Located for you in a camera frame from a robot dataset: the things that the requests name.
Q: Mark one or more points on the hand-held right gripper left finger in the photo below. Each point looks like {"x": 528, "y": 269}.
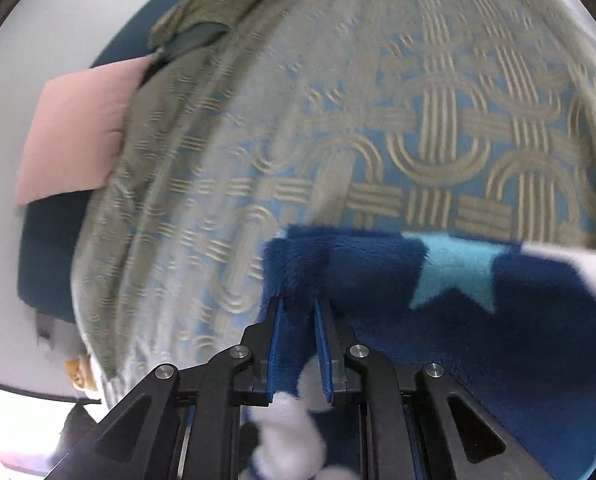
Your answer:
{"x": 275, "y": 355}

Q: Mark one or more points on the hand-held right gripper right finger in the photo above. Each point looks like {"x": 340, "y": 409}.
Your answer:
{"x": 324, "y": 355}

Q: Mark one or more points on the blue star-print fleece pants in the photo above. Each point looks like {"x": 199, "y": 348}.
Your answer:
{"x": 442, "y": 310}

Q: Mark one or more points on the small orange toy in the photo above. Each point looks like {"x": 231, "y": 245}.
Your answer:
{"x": 79, "y": 374}

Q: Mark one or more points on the beige and blue patterned bedspread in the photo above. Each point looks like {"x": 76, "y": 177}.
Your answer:
{"x": 328, "y": 135}

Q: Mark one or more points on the pink pillow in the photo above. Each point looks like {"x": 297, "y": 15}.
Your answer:
{"x": 75, "y": 135}

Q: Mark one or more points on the crumpled grey-green blanket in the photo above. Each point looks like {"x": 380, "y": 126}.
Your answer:
{"x": 228, "y": 5}

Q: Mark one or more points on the grey wall socket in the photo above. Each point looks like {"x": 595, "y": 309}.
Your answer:
{"x": 43, "y": 329}

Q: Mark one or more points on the dark blue bed frame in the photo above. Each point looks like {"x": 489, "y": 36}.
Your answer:
{"x": 45, "y": 255}

